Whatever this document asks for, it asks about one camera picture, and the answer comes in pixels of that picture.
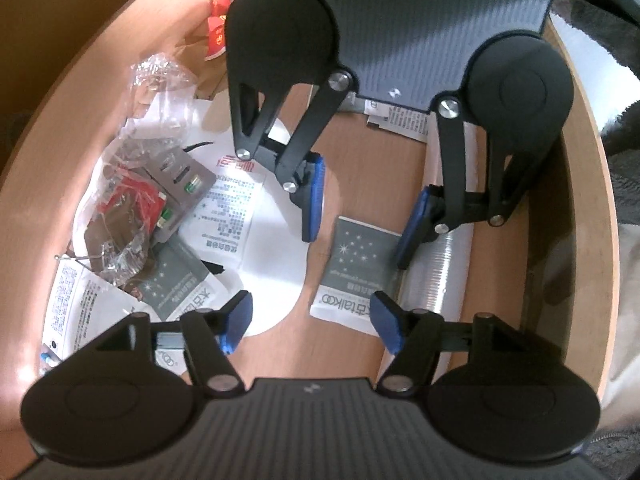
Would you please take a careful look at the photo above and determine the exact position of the grey star print packet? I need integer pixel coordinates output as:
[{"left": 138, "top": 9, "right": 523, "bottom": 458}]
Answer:
[
  {"left": 134, "top": 236, "right": 227, "bottom": 322},
  {"left": 309, "top": 215, "right": 404, "bottom": 337}
]

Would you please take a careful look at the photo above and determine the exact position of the crumpled clear plastic wrapper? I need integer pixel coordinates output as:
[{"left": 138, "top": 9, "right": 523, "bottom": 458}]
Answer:
[{"left": 75, "top": 205, "right": 162, "bottom": 287}]

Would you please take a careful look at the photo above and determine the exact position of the white paper packet lower left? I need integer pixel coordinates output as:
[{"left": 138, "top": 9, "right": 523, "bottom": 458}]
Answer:
[{"left": 42, "top": 260, "right": 152, "bottom": 362}]

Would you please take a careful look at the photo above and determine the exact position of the red wrapper in clear plastic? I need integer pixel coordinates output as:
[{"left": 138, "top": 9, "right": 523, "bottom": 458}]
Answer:
[{"left": 97, "top": 172, "right": 169, "bottom": 222}]

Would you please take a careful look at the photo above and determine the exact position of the clear ribbed plastic strip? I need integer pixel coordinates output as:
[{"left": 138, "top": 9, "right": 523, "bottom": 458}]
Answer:
[{"left": 399, "top": 220, "right": 477, "bottom": 322}]

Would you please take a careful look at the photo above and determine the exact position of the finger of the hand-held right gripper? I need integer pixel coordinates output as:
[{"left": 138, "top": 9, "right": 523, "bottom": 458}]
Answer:
[
  {"left": 395, "top": 95, "right": 551, "bottom": 271},
  {"left": 227, "top": 67, "right": 357, "bottom": 244}
]

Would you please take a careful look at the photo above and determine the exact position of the small white and blue object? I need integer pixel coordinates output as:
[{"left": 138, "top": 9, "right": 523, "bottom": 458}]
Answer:
[{"left": 37, "top": 340, "right": 64, "bottom": 376}]

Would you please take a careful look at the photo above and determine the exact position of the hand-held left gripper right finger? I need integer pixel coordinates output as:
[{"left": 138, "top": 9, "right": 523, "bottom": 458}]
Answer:
[{"left": 370, "top": 292, "right": 532, "bottom": 402}]

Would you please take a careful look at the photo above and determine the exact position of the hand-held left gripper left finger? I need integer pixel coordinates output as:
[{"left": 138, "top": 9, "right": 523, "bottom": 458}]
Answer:
[{"left": 92, "top": 290, "right": 254, "bottom": 402}]

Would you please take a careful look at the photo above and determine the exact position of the dark grey fluffy cloth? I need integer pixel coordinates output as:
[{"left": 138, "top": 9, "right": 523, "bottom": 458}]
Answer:
[{"left": 547, "top": 0, "right": 640, "bottom": 143}]

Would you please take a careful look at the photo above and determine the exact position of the large white paper sheet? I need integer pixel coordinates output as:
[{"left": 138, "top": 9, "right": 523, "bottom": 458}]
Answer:
[{"left": 190, "top": 97, "right": 328, "bottom": 342}]

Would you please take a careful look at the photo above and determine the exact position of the crumpled clear plastic bag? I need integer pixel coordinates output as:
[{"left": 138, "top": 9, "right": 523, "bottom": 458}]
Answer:
[{"left": 126, "top": 51, "right": 200, "bottom": 122}]

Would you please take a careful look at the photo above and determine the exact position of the small white printed label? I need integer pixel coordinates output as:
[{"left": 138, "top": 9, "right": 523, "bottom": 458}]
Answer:
[{"left": 367, "top": 102, "right": 432, "bottom": 146}]

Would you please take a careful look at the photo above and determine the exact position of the white printed packet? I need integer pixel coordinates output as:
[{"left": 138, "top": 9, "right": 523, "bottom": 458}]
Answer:
[{"left": 177, "top": 155, "right": 267, "bottom": 272}]

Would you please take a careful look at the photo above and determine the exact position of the grey battery blister card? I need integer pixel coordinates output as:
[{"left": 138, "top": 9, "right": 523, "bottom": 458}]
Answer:
[{"left": 141, "top": 154, "right": 219, "bottom": 242}]

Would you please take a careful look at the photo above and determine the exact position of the red patterned packet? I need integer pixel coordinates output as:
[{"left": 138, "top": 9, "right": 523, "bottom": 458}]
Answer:
[{"left": 205, "top": 9, "right": 232, "bottom": 62}]

